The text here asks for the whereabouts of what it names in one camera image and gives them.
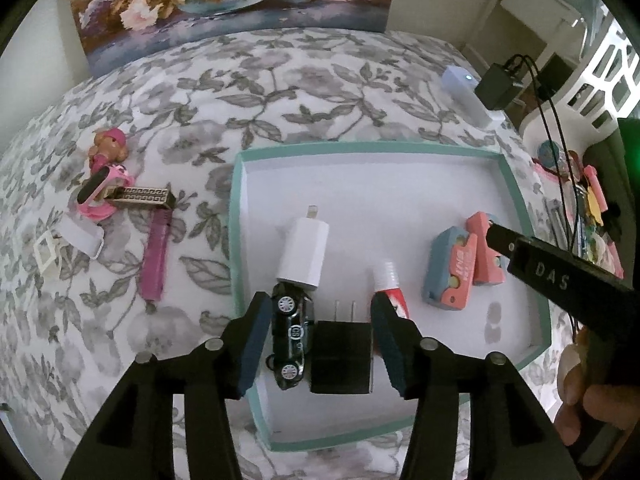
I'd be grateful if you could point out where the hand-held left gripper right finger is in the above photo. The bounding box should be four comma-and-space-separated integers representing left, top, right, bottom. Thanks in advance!
369, 294, 583, 480

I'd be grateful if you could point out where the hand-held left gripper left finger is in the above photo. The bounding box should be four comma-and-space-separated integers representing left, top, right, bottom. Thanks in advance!
61, 291, 273, 480

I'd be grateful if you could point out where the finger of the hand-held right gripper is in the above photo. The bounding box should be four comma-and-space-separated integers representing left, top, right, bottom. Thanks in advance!
486, 220, 532, 264

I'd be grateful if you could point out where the black toy car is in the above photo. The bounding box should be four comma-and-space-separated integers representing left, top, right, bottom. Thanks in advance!
265, 282, 317, 391

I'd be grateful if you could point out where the black charger plug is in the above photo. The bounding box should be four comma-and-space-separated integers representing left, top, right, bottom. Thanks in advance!
310, 300, 375, 395

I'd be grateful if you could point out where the small red bottle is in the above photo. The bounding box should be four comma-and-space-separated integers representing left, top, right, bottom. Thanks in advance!
369, 260, 411, 321

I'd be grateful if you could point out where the blue car-shaped case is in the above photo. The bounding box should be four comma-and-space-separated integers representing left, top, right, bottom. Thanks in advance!
421, 226, 478, 311

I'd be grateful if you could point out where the white charger plug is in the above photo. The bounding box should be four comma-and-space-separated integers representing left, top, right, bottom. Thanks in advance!
275, 204, 332, 291

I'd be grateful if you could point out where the shallow teal cardboard box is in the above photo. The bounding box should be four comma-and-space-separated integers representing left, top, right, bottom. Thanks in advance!
228, 140, 552, 453

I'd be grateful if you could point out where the purple plastic bar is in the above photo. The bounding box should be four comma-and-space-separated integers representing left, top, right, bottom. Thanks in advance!
140, 208, 172, 302

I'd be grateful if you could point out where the white smartwatch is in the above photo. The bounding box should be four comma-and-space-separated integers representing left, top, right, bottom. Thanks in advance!
55, 212, 106, 260

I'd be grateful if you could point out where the pink smartwatch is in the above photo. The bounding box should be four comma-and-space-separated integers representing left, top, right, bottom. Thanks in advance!
76, 165, 135, 221

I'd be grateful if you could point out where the white plastic clip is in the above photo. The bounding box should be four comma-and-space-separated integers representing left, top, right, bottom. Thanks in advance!
32, 230, 63, 281

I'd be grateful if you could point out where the person's right hand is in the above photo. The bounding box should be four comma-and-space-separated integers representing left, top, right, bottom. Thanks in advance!
554, 344, 640, 447

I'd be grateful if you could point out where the yellow plastic toy piece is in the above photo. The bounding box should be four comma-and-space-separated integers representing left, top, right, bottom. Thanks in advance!
586, 187, 617, 226

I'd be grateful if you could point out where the pink plastic toy piece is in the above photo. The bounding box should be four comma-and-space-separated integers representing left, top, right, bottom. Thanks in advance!
584, 165, 608, 211

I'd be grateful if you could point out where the white power strip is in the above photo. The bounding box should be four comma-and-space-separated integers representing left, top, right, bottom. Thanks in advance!
441, 66, 506, 128

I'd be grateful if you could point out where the black power adapter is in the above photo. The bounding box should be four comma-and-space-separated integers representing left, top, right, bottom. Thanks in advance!
474, 62, 523, 110

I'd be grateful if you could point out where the white side table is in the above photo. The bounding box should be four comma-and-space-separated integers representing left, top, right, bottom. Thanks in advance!
465, 0, 596, 76

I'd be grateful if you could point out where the pink toy dog figure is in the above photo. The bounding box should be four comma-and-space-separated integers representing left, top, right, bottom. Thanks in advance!
89, 129, 132, 171

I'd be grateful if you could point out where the grey floral bedspread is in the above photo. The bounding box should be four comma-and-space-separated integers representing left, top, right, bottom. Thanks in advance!
0, 27, 576, 480

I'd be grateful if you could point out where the flower painting canvas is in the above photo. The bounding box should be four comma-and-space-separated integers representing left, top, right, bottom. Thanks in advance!
70, 0, 401, 66

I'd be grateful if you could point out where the black cable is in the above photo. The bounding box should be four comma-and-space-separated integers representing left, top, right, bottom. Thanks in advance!
505, 54, 586, 261
515, 55, 591, 256

